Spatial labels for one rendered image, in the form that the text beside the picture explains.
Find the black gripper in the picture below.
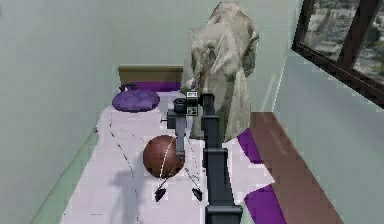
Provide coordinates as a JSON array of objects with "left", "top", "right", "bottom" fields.
[{"left": 153, "top": 97, "right": 204, "bottom": 203}]

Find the brown basketball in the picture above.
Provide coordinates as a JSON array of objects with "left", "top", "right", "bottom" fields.
[{"left": 142, "top": 134, "right": 186, "bottom": 180}]

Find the bed with lilac cover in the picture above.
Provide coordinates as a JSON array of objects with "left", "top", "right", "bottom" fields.
[{"left": 59, "top": 64, "right": 288, "bottom": 224}]

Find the purple round pillow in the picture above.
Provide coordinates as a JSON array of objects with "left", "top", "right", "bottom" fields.
[{"left": 111, "top": 88, "right": 161, "bottom": 113}]

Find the small black object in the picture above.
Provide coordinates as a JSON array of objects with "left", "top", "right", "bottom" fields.
[{"left": 118, "top": 82, "right": 140, "bottom": 93}]

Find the beige draped cloth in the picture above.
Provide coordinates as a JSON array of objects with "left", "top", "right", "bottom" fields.
[{"left": 179, "top": 1, "right": 261, "bottom": 143}]

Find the dark brown framed window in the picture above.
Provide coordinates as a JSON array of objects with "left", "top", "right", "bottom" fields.
[{"left": 291, "top": 0, "right": 384, "bottom": 110}]

